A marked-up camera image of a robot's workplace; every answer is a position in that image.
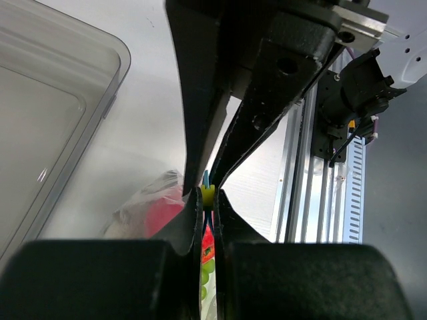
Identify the aluminium mounting rail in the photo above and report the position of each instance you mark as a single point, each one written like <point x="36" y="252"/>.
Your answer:
<point x="309" y="203"/>

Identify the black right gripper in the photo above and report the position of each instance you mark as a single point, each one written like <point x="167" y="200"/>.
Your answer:
<point x="274" y="52"/>

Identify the white slotted cable duct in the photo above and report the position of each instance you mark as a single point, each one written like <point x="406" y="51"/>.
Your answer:
<point x="354" y="195"/>

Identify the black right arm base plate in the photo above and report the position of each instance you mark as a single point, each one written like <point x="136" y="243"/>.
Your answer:
<point x="330" y="133"/>

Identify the clear zip top bag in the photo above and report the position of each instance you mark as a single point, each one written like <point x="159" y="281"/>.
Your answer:
<point x="128" y="221"/>

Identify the red toy tomato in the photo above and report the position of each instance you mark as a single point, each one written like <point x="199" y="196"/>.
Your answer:
<point x="162" y="211"/>

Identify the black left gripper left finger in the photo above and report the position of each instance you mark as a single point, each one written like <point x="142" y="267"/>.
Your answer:
<point x="155" y="278"/>

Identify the green toy grapes bunch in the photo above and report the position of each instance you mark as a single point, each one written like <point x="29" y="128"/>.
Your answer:
<point x="208" y="273"/>

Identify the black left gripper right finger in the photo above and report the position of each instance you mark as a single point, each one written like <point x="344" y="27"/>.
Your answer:
<point x="257" y="279"/>

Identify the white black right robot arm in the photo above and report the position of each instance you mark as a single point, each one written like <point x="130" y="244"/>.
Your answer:
<point x="379" y="74"/>

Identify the clear grey plastic tray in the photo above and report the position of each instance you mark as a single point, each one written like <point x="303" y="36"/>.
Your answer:
<point x="59" y="78"/>

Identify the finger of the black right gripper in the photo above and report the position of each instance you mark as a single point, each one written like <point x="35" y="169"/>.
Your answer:
<point x="205" y="85"/>

